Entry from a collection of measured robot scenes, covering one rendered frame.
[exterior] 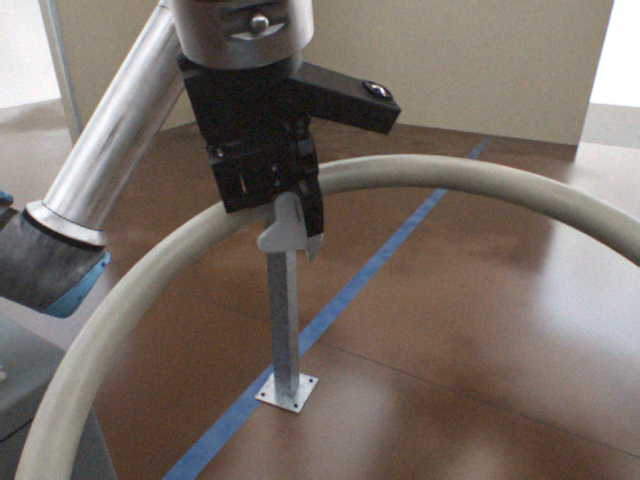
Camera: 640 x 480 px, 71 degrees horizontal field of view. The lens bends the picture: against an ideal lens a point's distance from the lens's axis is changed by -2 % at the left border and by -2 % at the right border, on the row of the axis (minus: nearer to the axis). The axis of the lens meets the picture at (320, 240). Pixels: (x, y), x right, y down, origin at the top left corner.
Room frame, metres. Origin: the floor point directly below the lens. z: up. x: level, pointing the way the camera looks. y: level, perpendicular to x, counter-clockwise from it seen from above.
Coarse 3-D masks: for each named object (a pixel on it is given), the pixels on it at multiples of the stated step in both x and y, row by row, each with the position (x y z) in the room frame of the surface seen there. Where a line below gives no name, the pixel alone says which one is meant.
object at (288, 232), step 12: (288, 192) 0.36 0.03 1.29; (276, 204) 0.36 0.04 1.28; (288, 204) 0.36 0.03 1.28; (300, 204) 0.36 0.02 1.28; (276, 216) 0.36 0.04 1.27; (288, 216) 0.36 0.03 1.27; (300, 216) 0.37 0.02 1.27; (276, 228) 0.36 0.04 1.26; (288, 228) 0.36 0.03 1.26; (300, 228) 0.37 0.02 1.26; (264, 240) 0.36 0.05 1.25; (276, 240) 0.36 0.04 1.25; (288, 240) 0.37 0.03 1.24; (300, 240) 0.37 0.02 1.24; (312, 240) 0.36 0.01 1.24; (312, 252) 0.38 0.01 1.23
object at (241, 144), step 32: (192, 64) 0.34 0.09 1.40; (288, 64) 0.32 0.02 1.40; (192, 96) 0.33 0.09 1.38; (224, 96) 0.32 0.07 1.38; (256, 96) 0.34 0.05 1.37; (224, 128) 0.33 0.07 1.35; (256, 128) 0.35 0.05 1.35; (288, 128) 0.35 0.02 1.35; (224, 160) 0.32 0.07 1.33; (256, 160) 0.33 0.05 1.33; (288, 160) 0.34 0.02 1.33; (224, 192) 0.33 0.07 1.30; (256, 192) 0.35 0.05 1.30
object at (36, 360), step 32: (0, 320) 0.76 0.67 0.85; (0, 352) 0.66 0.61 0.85; (32, 352) 0.66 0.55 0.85; (64, 352) 0.67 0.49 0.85; (0, 384) 0.58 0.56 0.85; (32, 384) 0.58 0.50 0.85; (0, 416) 0.52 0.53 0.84; (32, 416) 0.56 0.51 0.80; (0, 448) 0.51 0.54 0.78; (96, 448) 0.63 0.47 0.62
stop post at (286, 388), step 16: (272, 256) 1.38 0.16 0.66; (288, 256) 1.37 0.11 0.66; (272, 272) 1.38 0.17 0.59; (288, 272) 1.37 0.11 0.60; (272, 288) 1.38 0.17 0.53; (288, 288) 1.37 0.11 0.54; (272, 304) 1.38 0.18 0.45; (288, 304) 1.36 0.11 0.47; (272, 320) 1.39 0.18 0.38; (288, 320) 1.36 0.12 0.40; (272, 336) 1.39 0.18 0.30; (288, 336) 1.36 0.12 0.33; (288, 352) 1.36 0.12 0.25; (288, 368) 1.36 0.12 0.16; (272, 384) 1.43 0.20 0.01; (288, 384) 1.36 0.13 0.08; (304, 384) 1.43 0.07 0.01; (272, 400) 1.34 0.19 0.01; (288, 400) 1.34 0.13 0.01; (304, 400) 1.34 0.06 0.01
